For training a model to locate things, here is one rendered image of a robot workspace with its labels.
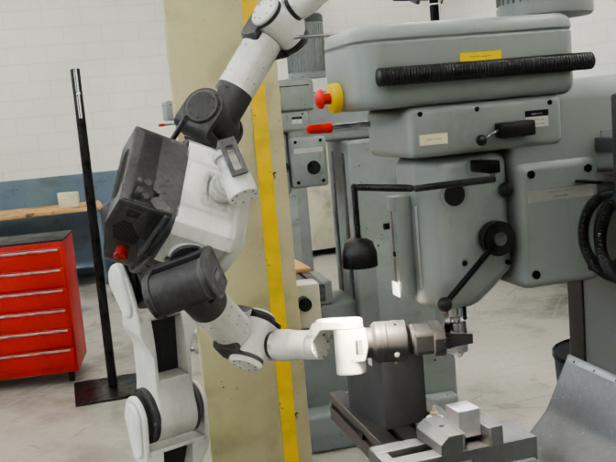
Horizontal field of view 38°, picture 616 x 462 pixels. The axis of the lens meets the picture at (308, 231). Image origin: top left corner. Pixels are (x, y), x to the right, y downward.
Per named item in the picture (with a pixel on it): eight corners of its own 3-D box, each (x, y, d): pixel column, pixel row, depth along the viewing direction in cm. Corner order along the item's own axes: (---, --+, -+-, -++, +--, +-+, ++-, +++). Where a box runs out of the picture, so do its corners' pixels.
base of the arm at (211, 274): (164, 335, 184) (137, 299, 177) (166, 293, 194) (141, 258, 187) (229, 312, 182) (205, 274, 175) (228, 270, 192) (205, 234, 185)
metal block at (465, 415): (459, 439, 188) (457, 412, 188) (446, 430, 194) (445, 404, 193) (481, 434, 190) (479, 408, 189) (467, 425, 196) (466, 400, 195)
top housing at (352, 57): (361, 111, 165) (355, 24, 163) (322, 114, 190) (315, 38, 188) (582, 92, 177) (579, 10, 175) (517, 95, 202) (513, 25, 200)
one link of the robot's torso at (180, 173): (71, 292, 199) (119, 216, 172) (101, 173, 218) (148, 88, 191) (193, 327, 209) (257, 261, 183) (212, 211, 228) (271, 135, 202)
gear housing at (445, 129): (411, 159, 169) (407, 107, 168) (368, 156, 193) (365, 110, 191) (565, 143, 178) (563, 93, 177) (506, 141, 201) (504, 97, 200)
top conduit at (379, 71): (381, 86, 161) (380, 67, 161) (374, 87, 165) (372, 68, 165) (597, 69, 173) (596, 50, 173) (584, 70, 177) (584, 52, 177)
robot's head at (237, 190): (220, 212, 187) (236, 191, 180) (203, 170, 190) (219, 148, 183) (247, 207, 191) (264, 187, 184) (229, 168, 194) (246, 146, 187)
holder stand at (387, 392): (385, 430, 220) (379, 353, 217) (348, 405, 240) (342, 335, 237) (427, 420, 224) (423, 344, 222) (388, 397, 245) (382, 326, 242)
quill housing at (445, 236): (434, 317, 177) (423, 158, 172) (396, 298, 196) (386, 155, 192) (520, 303, 181) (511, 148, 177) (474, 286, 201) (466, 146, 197)
